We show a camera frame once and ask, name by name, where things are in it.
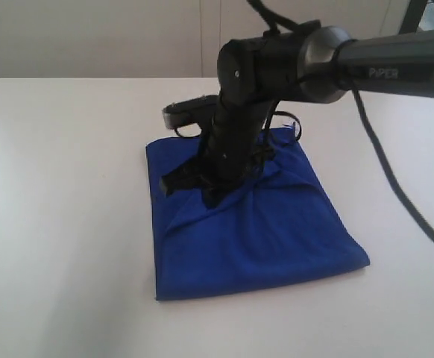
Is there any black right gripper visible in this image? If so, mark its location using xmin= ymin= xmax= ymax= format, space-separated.
xmin=160 ymin=25 xmax=310 ymax=209

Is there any black window frame post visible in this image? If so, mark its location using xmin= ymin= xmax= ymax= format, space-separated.
xmin=398 ymin=0 xmax=427 ymax=34

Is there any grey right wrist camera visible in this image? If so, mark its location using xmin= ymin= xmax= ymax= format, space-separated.
xmin=162 ymin=95 xmax=218 ymax=131

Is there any blue microfiber towel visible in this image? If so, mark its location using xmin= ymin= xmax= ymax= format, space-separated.
xmin=146 ymin=127 xmax=370 ymax=301

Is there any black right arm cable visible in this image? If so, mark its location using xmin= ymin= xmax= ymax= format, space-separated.
xmin=246 ymin=0 xmax=434 ymax=262

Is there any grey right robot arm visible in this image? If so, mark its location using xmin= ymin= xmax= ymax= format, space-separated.
xmin=160 ymin=26 xmax=434 ymax=207

